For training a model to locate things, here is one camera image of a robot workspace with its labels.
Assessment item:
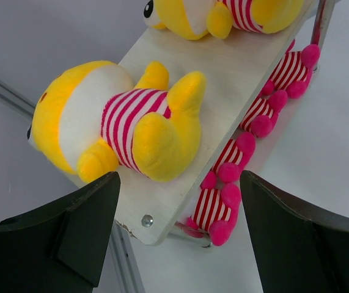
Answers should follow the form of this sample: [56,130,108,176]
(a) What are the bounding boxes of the pink plush shelf left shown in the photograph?
[185,172,241,247]

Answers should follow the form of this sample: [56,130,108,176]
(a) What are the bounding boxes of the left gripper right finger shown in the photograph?
[240,171,349,292]

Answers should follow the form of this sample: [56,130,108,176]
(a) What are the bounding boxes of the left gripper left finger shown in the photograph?
[0,172,120,292]

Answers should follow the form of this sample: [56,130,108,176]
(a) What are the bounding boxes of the white two-tier shelf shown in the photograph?
[115,1,334,245]

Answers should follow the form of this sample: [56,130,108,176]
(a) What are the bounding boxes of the yellow frog plush front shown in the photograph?
[27,60,207,183]

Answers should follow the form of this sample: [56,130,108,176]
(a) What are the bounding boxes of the pink plush with glasses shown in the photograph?
[239,90,288,138]

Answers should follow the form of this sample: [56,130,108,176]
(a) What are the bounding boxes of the pink plush shelf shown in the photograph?
[185,172,241,247]
[211,132,256,183]

